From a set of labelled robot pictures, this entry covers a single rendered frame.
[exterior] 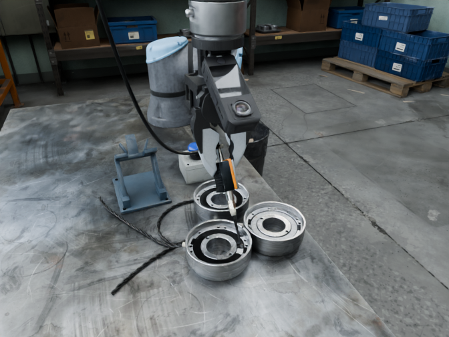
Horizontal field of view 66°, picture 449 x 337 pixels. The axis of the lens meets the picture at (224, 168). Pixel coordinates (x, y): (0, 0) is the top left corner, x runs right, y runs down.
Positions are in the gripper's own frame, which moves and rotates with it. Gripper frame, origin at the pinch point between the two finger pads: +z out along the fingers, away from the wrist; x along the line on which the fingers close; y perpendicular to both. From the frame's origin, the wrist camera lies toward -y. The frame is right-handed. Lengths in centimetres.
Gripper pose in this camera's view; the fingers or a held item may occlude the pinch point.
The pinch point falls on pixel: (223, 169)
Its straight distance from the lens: 55.3
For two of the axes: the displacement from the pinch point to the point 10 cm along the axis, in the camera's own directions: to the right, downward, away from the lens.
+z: 0.0, 8.5, 5.2
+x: -9.2, 2.0, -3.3
